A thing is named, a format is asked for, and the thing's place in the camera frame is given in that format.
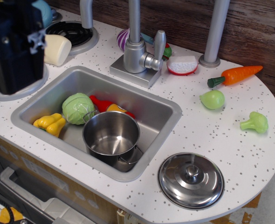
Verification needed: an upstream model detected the red white toy radish half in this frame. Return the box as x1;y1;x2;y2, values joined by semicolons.
166;56;198;76

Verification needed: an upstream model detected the red toy ketchup bottle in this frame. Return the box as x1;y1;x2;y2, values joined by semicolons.
89;95;135;119

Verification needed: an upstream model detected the grey support pole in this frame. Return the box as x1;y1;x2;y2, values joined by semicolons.
80;0;93;29
199;0;230;68

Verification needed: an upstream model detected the black rear right stove burner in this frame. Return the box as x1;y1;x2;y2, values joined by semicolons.
46;21;99;56

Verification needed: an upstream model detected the silver toy faucet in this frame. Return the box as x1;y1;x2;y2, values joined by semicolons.
110;0;166;89

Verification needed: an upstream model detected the red green toy vegetable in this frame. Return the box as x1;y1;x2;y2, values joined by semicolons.
162;43;172;60

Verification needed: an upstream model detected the stainless steel pot lid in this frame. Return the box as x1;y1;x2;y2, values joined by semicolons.
158;153;225;210

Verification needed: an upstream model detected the light blue toy kettle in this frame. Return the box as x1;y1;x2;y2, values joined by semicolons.
32;0;53;28

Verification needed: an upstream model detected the orange toy carrot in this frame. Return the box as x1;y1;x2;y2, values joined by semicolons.
207;65;263;88

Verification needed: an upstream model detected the grey support pole right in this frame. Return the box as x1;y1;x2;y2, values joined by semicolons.
199;0;230;68

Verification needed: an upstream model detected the teal toy utensil handle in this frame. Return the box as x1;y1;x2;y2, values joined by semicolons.
141;33;154;45

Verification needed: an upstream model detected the light green toy pear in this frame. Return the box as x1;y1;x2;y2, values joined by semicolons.
199;90;225;110

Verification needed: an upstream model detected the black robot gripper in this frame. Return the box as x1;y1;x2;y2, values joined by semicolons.
0;0;46;95

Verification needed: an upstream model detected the yellow toy under counter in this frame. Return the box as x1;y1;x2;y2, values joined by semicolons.
0;207;24;224

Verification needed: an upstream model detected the purple striped toy onion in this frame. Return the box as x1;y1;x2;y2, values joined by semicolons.
117;28;130;52

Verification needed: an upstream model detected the grey oven door handle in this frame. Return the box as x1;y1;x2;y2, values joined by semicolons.
0;167;66;224

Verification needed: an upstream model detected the green toy cabbage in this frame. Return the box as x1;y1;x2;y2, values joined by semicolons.
62;93;96;125

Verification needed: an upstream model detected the yellow toy bell pepper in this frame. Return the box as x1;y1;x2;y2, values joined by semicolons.
33;113;66;138

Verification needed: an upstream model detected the green toy broccoli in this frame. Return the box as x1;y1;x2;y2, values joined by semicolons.
240;112;268;133

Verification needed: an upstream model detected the cream toy milk jug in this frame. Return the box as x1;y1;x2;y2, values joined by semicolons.
44;35;72;66

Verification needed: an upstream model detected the grey support pole left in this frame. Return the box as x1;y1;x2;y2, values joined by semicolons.
80;0;93;29

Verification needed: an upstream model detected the grey toy sink basin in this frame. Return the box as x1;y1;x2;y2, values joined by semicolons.
11;66;182;182

